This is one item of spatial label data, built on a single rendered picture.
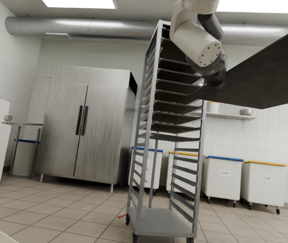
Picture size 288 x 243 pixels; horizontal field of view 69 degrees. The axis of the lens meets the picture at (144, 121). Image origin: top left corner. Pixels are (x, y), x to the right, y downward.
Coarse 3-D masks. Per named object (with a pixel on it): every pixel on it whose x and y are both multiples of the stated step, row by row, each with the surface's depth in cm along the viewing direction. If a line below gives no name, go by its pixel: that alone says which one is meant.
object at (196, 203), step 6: (204, 102) 174; (204, 108) 174; (204, 114) 173; (204, 120) 173; (204, 126) 172; (204, 132) 171; (198, 156) 170; (198, 168) 167; (198, 174) 166; (198, 180) 166; (198, 186) 165; (198, 192) 165; (198, 198) 164; (198, 204) 164; (198, 210) 163; (192, 228) 163
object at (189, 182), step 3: (174, 174) 219; (174, 177) 210; (177, 177) 209; (180, 177) 202; (183, 177) 194; (183, 180) 193; (186, 180) 186; (189, 180) 180; (189, 183) 178; (192, 183) 174; (195, 183) 168; (195, 186) 165
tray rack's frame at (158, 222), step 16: (144, 64) 233; (144, 80) 231; (176, 144) 229; (176, 160) 227; (128, 192) 217; (128, 208) 207; (144, 208) 214; (160, 208) 221; (144, 224) 168; (160, 224) 172; (176, 224) 177
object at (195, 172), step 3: (174, 165) 223; (177, 168) 212; (180, 168) 205; (183, 168) 197; (186, 168) 190; (186, 171) 189; (189, 171) 183; (192, 171) 177; (195, 171) 171; (195, 174) 169
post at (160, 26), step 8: (160, 24) 175; (160, 32) 174; (152, 80) 169; (152, 88) 168; (152, 96) 167; (152, 104) 166; (152, 112) 165; (144, 144) 163; (144, 152) 161; (144, 160) 160; (144, 168) 159; (144, 176) 159; (136, 216) 156; (136, 224) 154; (136, 232) 153
